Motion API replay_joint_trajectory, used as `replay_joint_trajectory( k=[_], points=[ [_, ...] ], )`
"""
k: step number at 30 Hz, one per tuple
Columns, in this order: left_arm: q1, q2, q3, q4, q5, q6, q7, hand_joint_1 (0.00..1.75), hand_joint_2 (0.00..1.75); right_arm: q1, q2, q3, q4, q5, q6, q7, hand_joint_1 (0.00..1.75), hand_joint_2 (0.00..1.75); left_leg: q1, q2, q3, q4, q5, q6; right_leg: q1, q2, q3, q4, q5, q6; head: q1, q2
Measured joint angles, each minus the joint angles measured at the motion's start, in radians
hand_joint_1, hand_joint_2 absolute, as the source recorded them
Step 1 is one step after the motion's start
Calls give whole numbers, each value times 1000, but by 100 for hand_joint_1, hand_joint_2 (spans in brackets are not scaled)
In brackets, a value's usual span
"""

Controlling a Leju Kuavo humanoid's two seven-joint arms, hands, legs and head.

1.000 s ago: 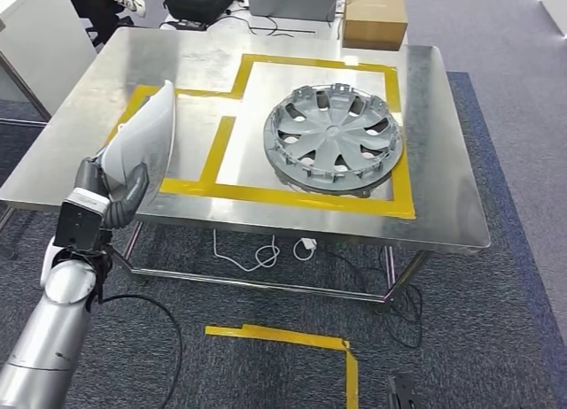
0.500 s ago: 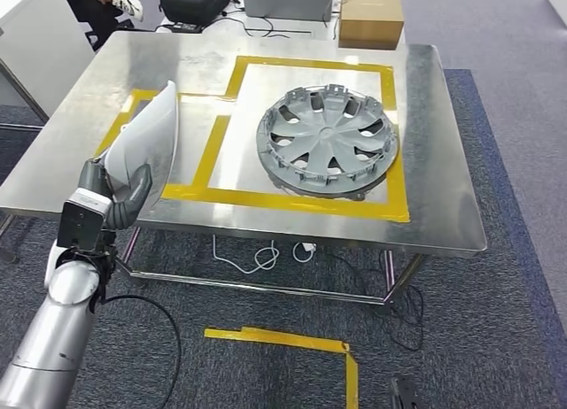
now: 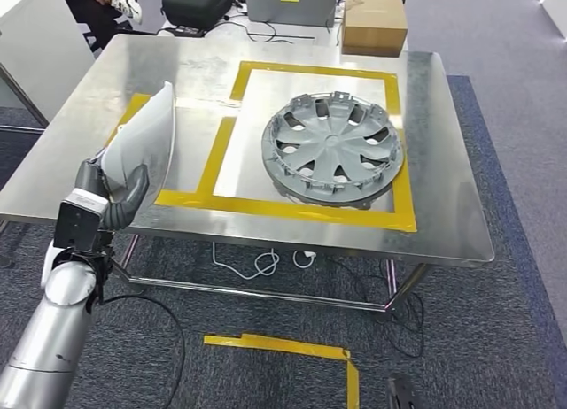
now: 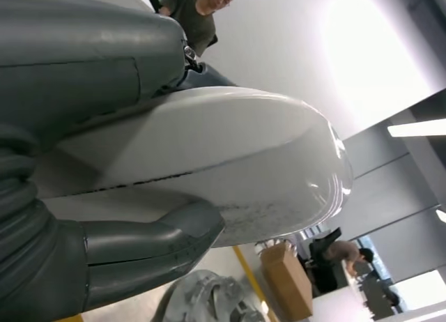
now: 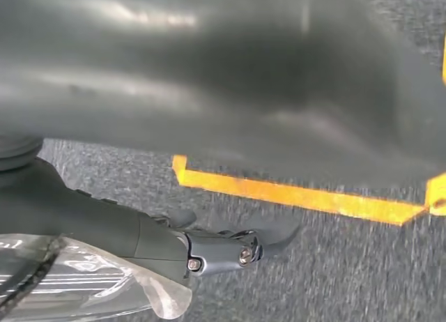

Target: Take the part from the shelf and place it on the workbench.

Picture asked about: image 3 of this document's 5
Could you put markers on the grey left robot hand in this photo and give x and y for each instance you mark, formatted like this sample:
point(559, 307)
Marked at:
point(140, 189)

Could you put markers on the white curved plastic part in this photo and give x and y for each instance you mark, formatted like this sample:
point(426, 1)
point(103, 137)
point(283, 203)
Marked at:
point(142, 142)

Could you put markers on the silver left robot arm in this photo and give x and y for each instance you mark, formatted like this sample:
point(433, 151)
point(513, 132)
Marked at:
point(53, 348)

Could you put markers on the yellow workbench tape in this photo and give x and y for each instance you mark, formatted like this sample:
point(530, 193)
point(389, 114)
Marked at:
point(288, 210)

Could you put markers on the stainless steel workbench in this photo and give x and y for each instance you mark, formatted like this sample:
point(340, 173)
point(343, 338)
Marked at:
point(442, 177)

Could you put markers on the black power adapter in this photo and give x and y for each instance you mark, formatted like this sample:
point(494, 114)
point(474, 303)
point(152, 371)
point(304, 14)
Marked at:
point(186, 31)

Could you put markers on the stainless steel table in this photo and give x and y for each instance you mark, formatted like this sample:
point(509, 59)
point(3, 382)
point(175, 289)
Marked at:
point(24, 96)

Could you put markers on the black carry case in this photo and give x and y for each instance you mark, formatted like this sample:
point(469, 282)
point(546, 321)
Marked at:
point(197, 7)

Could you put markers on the white power strip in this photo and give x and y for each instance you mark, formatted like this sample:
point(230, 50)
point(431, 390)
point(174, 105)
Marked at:
point(310, 255)

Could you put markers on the yellow floor tape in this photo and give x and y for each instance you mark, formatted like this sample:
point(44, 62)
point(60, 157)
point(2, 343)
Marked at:
point(275, 343)

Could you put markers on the grey wheel hubcap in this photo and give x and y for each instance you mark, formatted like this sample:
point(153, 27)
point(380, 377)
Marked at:
point(332, 142)

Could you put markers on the grey laptop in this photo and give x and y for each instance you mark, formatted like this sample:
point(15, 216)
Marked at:
point(292, 7)

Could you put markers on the brown cardboard box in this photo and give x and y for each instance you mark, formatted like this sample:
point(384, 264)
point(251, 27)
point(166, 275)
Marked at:
point(374, 28)

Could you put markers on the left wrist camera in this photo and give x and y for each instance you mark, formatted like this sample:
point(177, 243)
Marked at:
point(77, 224)

